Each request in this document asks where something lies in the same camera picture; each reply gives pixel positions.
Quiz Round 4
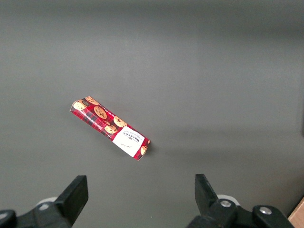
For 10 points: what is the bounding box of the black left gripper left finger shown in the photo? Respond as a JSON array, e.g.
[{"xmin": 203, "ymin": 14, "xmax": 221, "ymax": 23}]
[{"xmin": 0, "ymin": 175, "xmax": 89, "ymax": 228}]

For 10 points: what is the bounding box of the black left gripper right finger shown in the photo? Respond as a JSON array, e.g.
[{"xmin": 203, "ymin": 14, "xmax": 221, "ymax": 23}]
[{"xmin": 187, "ymin": 173, "xmax": 295, "ymax": 228}]

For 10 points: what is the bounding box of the oak wooden drawer cabinet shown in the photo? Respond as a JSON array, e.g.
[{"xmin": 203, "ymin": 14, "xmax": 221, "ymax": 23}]
[{"xmin": 286, "ymin": 196, "xmax": 304, "ymax": 228}]

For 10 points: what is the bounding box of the red tartan cookie box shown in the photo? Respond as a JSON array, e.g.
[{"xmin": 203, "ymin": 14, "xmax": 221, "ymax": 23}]
[{"xmin": 69, "ymin": 95, "xmax": 152, "ymax": 162}]

